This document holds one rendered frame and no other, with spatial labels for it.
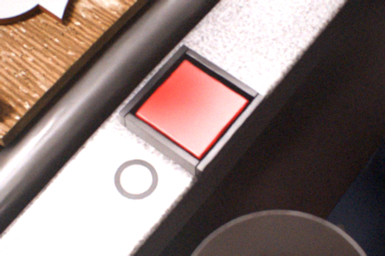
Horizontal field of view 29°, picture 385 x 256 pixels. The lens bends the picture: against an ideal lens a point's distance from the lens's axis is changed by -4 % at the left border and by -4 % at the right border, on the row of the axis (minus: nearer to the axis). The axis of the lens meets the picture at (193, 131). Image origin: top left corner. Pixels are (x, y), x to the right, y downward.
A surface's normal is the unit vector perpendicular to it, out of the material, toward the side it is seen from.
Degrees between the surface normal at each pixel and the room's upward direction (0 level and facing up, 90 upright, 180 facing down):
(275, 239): 87
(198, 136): 0
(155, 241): 90
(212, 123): 0
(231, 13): 0
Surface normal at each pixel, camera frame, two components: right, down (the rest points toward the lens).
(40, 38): 0.00, -0.47
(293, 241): -0.26, 0.82
